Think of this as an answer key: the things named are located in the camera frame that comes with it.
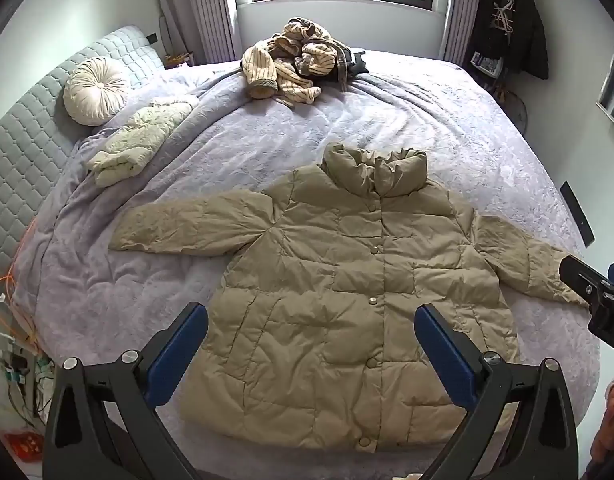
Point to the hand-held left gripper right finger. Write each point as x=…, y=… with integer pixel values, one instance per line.
x=444, y=350

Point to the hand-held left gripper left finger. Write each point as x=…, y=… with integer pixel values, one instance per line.
x=179, y=350

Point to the khaki puffer jacket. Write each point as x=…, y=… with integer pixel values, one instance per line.
x=337, y=280

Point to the black bedside panel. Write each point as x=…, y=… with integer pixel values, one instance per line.
x=577, y=212

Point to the person's clothing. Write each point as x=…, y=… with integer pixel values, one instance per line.
x=609, y=425

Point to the red packet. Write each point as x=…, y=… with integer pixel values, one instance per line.
x=27, y=444

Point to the cream quilted garment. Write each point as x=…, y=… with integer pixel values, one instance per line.
x=137, y=140

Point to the small framed picture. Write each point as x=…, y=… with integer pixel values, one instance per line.
x=487, y=63

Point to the lavender bed blanket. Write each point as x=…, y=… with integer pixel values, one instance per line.
x=397, y=120

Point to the grey quilted headboard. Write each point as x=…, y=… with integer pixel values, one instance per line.
x=27, y=130

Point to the round cream pillow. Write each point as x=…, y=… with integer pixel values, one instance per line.
x=94, y=91

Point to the grey pleated curtain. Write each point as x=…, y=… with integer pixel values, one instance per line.
x=197, y=5
x=459, y=10

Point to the dark garment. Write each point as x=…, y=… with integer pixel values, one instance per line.
x=356, y=65

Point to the wall monitor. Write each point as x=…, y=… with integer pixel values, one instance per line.
x=612, y=87

